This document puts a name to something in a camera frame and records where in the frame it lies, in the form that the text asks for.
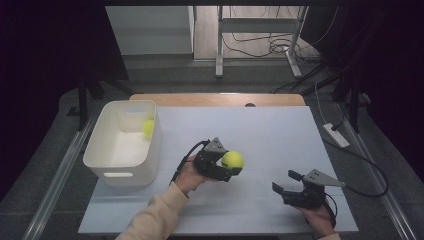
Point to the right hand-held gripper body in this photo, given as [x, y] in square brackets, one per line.
[310, 193]

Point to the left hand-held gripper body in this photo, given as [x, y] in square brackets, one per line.
[210, 161]

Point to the yellow tennis ball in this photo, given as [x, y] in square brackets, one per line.
[232, 160]
[148, 129]

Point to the white plastic bin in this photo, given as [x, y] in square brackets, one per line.
[116, 150]

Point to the person's left hand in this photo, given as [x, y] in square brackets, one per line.
[190, 176]

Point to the person's right hand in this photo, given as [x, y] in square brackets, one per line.
[318, 218]

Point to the white table mat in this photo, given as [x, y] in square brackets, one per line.
[266, 133]

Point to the white power strip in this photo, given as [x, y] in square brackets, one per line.
[336, 135]

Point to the black stand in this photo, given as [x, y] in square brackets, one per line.
[353, 100]
[82, 100]

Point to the white metal stand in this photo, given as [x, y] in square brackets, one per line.
[256, 25]

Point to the white panel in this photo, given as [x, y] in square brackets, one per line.
[150, 30]

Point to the dark curtain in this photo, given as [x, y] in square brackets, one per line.
[40, 66]
[393, 66]

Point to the aluminium floor rail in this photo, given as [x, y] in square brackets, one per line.
[376, 176]
[56, 186]

